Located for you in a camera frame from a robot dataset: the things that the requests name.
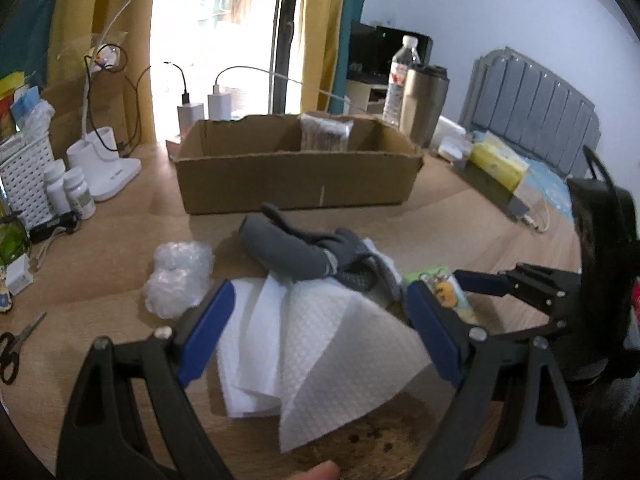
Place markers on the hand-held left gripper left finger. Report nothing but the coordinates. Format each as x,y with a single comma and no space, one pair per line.
207,330

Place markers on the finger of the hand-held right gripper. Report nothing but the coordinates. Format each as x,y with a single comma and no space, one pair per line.
485,282
545,329

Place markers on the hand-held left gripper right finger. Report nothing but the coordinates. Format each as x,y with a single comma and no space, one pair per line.
430,325

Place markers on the green cartoon packet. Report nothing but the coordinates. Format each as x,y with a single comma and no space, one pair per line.
450,296

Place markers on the bubble wrap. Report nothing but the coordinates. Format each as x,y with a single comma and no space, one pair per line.
175,280

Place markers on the white paper towel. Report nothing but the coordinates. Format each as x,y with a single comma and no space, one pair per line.
325,350

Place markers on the grey cloth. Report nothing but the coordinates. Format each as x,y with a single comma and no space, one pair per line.
285,250

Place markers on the person's left hand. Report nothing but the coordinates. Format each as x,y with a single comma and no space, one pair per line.
317,472

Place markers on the blue bedding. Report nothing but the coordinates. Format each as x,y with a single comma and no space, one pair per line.
550,185

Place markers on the yellow tissue pack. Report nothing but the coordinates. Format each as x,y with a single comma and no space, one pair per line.
497,165

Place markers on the white desk lamp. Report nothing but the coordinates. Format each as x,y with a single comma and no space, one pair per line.
110,175

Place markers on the black flashlight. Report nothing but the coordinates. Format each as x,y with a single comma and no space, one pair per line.
52,227

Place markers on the white charging dock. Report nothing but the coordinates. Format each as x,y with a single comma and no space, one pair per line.
174,146

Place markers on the steel tumbler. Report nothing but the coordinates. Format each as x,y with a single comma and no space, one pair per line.
422,105

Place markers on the small white box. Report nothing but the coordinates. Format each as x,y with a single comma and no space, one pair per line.
20,275

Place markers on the black scissors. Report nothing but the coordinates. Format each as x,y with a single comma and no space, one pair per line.
10,350

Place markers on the yellow blue toy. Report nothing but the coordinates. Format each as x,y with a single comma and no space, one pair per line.
4,300

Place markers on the white charger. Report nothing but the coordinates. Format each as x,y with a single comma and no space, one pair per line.
190,120
219,106

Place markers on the clear plastic bag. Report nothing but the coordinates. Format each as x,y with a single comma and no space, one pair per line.
325,132

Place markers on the clear water bottle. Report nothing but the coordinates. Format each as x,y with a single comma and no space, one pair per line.
399,80

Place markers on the white cabinet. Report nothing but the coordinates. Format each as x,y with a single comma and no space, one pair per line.
365,95

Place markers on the white plastic basket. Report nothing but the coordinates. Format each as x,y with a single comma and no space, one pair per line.
27,180

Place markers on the black monitor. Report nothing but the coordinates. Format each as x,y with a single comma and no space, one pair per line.
370,50

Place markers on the blue packet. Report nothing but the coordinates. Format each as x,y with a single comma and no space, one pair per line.
25,105

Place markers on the yellow curtain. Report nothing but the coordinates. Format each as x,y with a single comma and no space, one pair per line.
320,35
75,10

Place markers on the red yellow can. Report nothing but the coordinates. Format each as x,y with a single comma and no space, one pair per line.
7,105

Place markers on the teal curtain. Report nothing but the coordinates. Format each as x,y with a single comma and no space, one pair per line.
352,0

